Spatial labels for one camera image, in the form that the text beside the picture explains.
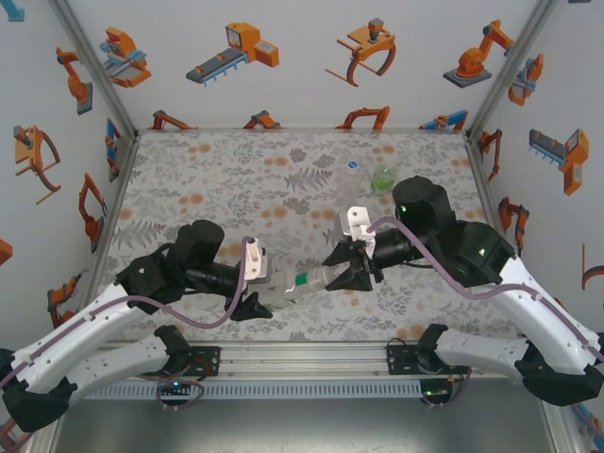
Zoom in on aluminium frame post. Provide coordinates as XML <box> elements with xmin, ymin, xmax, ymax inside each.
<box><xmin>540</xmin><ymin>400</ymin><xmax>581</xmax><ymax>453</ymax></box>
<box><xmin>464</xmin><ymin>0</ymin><xmax>561</xmax><ymax>141</ymax></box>
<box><xmin>30</xmin><ymin>419</ymin><xmax>62</xmax><ymax>453</ymax></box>
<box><xmin>49</xmin><ymin>0</ymin><xmax>142</xmax><ymax>138</ymax></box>

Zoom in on slim bottle white green label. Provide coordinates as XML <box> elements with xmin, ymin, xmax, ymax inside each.
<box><xmin>259</xmin><ymin>266</ymin><xmax>341</xmax><ymax>311</ymax></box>

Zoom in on floral table mat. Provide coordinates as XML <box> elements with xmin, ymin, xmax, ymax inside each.
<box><xmin>93</xmin><ymin>130</ymin><xmax>525</xmax><ymax>344</ymax></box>

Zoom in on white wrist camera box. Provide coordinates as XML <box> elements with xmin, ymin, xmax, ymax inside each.
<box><xmin>242</xmin><ymin>237</ymin><xmax>284</xmax><ymax>287</ymax></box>
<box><xmin>335</xmin><ymin>206</ymin><xmax>378</xmax><ymax>254</ymax></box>

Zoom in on green label soda water bottle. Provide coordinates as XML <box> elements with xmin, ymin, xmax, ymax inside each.
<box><xmin>370</xmin><ymin>164</ymin><xmax>396</xmax><ymax>195</ymax></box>

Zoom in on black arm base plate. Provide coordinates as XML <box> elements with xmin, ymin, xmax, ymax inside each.
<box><xmin>135</xmin><ymin>345</ymin><xmax>223</xmax><ymax>378</ymax></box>
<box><xmin>385</xmin><ymin>345</ymin><xmax>475</xmax><ymax>378</ymax></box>

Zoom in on clear unlabelled plastic bottle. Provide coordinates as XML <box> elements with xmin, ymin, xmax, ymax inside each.
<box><xmin>337</xmin><ymin>159</ymin><xmax>367</xmax><ymax>209</ymax></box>

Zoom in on white slotted cable duct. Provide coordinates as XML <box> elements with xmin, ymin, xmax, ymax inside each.
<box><xmin>62</xmin><ymin>380</ymin><xmax>423</xmax><ymax>401</ymax></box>

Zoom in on grey metal panel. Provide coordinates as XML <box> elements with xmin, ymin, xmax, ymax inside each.
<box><xmin>49</xmin><ymin>395</ymin><xmax>556</xmax><ymax>453</ymax></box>

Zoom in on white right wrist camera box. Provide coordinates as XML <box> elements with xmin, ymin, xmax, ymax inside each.
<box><xmin>335</xmin><ymin>206</ymin><xmax>378</xmax><ymax>254</ymax></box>

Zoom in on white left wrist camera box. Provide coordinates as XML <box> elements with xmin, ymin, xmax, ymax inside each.
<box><xmin>242</xmin><ymin>237</ymin><xmax>284</xmax><ymax>287</ymax></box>

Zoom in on wide aluminium frame beam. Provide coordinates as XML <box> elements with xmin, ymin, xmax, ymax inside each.
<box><xmin>44</xmin><ymin>340</ymin><xmax>561</xmax><ymax>381</ymax></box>

